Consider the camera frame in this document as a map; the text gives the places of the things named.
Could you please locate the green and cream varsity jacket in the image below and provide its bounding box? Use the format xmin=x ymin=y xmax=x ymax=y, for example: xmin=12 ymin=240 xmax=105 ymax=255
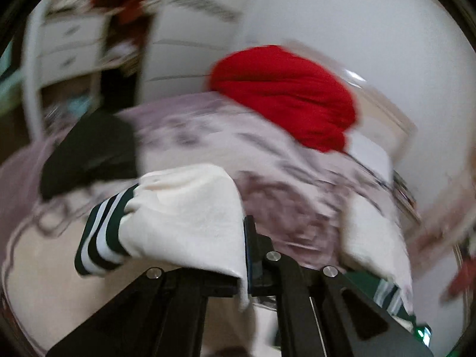
xmin=74 ymin=164 xmax=416 ymax=331

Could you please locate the floral purple white blanket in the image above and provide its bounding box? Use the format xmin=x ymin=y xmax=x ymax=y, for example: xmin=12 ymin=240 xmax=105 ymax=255
xmin=1 ymin=93 xmax=413 ymax=356

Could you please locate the black garment on bed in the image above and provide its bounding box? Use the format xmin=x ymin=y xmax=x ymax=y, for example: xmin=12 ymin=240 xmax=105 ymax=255
xmin=40 ymin=111 xmax=138 ymax=201

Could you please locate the red garment on bed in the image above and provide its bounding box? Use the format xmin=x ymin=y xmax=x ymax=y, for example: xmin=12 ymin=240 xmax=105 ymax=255
xmin=208 ymin=45 xmax=357 ymax=152

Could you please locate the white drawer cabinet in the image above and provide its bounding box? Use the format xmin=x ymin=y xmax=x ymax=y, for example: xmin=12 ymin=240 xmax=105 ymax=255
xmin=22 ymin=0 xmax=111 ymax=141

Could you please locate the white wardrobe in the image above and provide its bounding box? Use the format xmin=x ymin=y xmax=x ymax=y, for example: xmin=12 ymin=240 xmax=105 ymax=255
xmin=136 ymin=0 xmax=249 ymax=103

